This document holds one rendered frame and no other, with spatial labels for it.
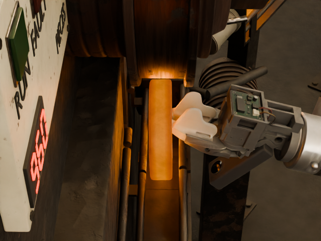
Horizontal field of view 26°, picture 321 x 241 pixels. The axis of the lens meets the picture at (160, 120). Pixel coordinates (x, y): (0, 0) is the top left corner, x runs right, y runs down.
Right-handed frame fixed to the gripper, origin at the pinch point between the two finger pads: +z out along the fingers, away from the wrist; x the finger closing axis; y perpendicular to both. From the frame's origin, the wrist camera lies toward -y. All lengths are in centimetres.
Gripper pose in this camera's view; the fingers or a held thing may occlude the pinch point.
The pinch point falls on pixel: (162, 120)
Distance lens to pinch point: 104.8
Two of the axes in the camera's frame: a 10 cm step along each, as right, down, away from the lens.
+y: 2.8, -7.0, -6.6
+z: -9.6, -2.2, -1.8
